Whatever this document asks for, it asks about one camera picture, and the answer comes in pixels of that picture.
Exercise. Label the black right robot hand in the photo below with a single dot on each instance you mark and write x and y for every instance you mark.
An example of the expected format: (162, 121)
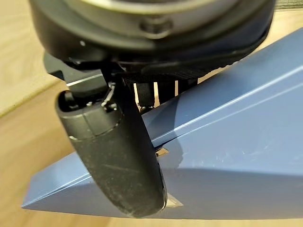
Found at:
(113, 146)

